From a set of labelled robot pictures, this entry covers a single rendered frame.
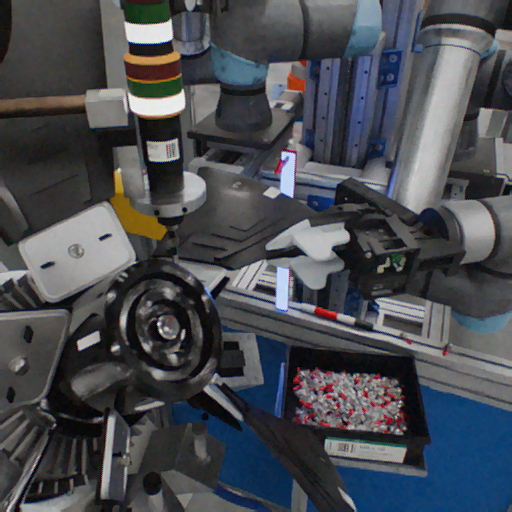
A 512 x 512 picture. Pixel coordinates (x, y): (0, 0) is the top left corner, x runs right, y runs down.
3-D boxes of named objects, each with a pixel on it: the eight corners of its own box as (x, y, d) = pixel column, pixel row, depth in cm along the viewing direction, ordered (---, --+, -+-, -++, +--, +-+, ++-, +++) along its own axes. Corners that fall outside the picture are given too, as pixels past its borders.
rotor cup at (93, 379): (-20, 398, 40) (55, 362, 32) (59, 262, 50) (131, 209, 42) (124, 464, 47) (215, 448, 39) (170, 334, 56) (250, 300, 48)
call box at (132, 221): (101, 232, 99) (90, 185, 93) (130, 209, 107) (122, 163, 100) (171, 250, 94) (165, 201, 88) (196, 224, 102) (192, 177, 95)
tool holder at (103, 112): (106, 224, 42) (82, 110, 36) (107, 186, 48) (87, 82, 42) (211, 213, 44) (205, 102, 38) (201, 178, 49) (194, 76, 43)
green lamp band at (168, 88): (128, 100, 38) (126, 83, 37) (128, 83, 41) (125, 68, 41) (185, 96, 39) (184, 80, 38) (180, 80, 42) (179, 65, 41)
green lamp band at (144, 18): (124, 24, 35) (122, 5, 35) (124, 15, 38) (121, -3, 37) (172, 22, 36) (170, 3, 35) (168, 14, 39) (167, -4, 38)
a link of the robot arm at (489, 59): (428, 94, 116) (442, 31, 108) (491, 102, 111) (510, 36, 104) (419, 110, 107) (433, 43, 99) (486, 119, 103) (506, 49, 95)
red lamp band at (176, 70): (126, 82, 37) (123, 65, 36) (125, 67, 41) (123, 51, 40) (184, 79, 38) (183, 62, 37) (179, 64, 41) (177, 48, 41)
